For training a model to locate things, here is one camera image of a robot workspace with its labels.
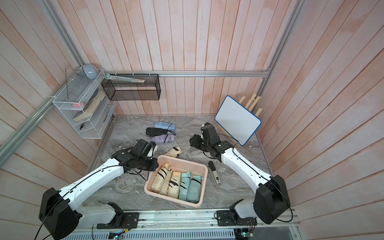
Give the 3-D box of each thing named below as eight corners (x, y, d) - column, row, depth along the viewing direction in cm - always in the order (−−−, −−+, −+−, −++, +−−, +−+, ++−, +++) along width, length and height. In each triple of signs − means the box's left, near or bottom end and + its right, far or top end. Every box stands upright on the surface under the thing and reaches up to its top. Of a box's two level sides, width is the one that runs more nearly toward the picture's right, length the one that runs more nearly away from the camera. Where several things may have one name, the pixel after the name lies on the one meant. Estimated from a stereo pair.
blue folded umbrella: (154, 127, 115) (153, 124, 112) (156, 123, 117) (155, 120, 115) (174, 131, 112) (174, 128, 110) (176, 126, 115) (175, 124, 112)
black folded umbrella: (146, 137, 109) (144, 134, 106) (147, 130, 113) (146, 127, 110) (166, 137, 109) (165, 134, 106) (167, 130, 113) (166, 127, 110)
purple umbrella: (152, 144, 105) (151, 141, 102) (154, 137, 108) (153, 134, 106) (174, 144, 105) (174, 141, 102) (175, 137, 108) (174, 134, 106)
